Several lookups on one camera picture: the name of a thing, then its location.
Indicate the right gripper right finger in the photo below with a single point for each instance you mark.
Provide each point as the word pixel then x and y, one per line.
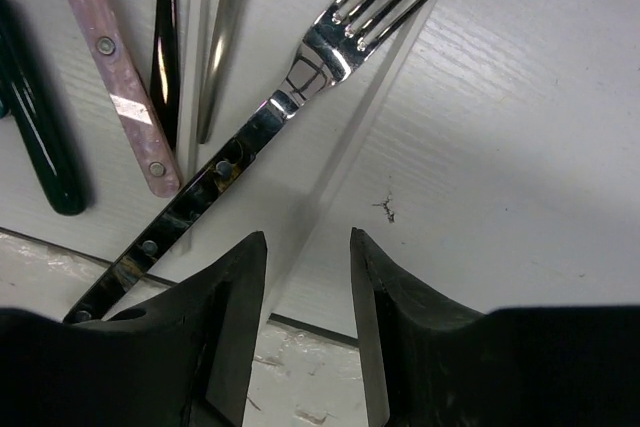
pixel 428 360

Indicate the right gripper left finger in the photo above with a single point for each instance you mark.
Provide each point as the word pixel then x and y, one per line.
pixel 181 358

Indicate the clear chopstick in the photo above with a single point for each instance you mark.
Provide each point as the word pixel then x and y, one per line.
pixel 301 231

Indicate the black fork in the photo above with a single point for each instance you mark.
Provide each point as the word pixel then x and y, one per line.
pixel 164 89

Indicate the silver fork tortoiseshell handle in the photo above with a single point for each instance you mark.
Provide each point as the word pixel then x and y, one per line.
pixel 340 40

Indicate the plain silver fork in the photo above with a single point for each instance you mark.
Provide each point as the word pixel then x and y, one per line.
pixel 228 18

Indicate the gold fork green handle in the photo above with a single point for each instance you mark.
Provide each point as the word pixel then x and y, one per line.
pixel 25 95

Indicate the silver fork pink handle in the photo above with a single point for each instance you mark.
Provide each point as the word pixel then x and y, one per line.
pixel 99 26

